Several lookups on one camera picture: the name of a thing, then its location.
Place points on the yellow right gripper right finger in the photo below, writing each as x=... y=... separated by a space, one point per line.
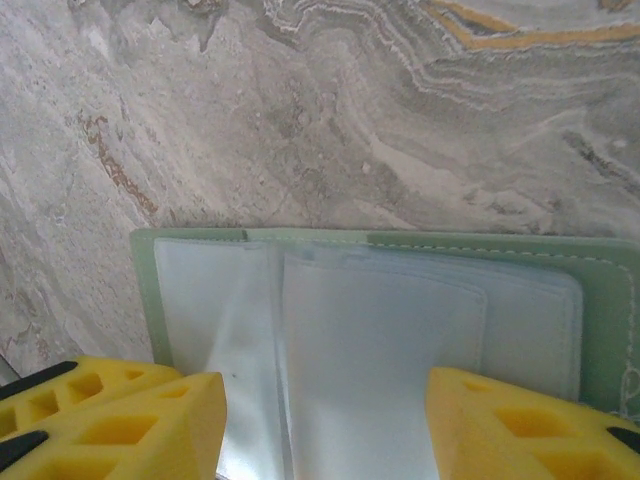
x=525 y=440

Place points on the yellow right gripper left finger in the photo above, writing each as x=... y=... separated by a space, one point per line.
x=125 y=430

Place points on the green card holder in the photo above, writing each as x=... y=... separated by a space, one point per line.
x=600 y=280

